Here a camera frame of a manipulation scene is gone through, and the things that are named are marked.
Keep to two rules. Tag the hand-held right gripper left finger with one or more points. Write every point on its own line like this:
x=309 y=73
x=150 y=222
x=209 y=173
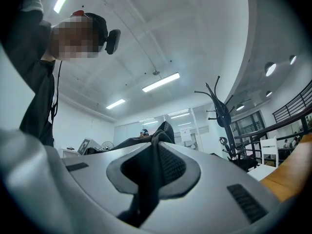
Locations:
x=61 y=191

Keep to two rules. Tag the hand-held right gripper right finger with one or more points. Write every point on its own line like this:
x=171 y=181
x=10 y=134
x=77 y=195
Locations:
x=214 y=203

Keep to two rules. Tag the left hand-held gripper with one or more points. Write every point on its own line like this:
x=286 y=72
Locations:
x=85 y=146

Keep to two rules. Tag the black backpack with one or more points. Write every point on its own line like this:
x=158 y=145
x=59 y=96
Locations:
x=167 y=131

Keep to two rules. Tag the black coat rack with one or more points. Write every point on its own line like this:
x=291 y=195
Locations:
x=223 y=116

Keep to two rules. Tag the white low shelf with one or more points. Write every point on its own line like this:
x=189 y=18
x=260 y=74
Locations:
x=69 y=152

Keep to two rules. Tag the round floor fan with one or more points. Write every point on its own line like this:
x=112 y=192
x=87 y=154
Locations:
x=107 y=145

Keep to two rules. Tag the white paper notice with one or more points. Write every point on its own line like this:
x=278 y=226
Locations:
x=185 y=134

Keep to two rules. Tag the white wooden chair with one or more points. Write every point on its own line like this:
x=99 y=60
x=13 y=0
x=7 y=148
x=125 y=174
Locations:
x=268 y=150

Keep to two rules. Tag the wooden table with white legs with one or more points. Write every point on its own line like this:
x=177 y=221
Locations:
x=287 y=174

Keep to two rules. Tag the person's black shirt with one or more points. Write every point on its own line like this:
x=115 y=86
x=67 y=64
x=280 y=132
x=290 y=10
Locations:
x=36 y=82

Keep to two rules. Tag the black pendant lamp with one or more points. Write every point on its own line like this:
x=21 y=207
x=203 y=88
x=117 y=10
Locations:
x=268 y=93
x=270 y=69
x=240 y=107

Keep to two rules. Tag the grey ceiling smoke detector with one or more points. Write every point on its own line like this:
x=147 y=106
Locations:
x=156 y=72

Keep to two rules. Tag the wooden handrail with black bars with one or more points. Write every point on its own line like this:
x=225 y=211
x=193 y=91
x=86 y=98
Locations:
x=280 y=124

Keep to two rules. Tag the person's head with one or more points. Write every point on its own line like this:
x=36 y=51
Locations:
x=78 y=38

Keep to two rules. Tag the black balcony railing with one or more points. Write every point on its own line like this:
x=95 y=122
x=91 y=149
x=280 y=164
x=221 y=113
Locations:
x=292 y=106

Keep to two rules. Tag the glass partition with white frame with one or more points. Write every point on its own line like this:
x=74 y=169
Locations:
x=170 y=125

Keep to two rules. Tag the black head camera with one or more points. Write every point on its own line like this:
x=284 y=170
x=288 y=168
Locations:
x=113 y=41

